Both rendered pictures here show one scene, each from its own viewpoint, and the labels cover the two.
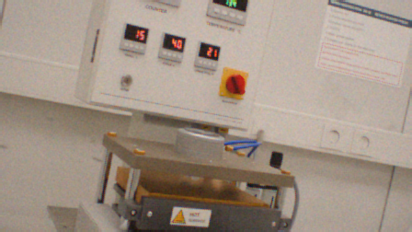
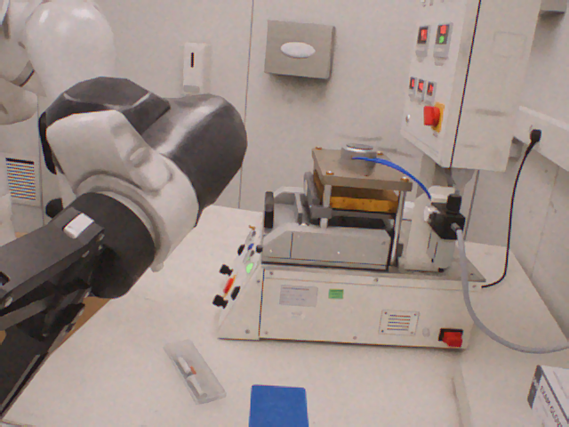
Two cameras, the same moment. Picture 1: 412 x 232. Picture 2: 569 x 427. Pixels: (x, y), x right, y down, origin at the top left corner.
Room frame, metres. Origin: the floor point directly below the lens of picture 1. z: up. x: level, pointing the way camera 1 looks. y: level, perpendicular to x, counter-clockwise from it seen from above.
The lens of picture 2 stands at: (1.13, -1.09, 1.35)
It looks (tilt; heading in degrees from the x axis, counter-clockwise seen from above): 18 degrees down; 113
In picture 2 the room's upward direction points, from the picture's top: 5 degrees clockwise
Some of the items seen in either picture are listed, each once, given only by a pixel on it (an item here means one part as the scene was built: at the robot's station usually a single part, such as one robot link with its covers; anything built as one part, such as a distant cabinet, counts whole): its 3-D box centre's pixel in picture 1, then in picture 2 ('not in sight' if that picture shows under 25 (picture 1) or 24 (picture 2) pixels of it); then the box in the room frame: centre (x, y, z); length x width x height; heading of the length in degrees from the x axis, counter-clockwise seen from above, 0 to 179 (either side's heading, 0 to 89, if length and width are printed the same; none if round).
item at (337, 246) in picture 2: not in sight; (322, 245); (0.82, -0.15, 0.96); 0.26 x 0.05 x 0.07; 26
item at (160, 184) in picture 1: (196, 180); (355, 182); (0.83, 0.00, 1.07); 0.22 x 0.17 x 0.10; 116
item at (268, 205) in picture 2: not in sight; (268, 208); (0.66, -0.08, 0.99); 0.15 x 0.02 x 0.04; 116
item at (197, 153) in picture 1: (197, 167); (371, 178); (0.87, 0.00, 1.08); 0.31 x 0.24 x 0.13; 116
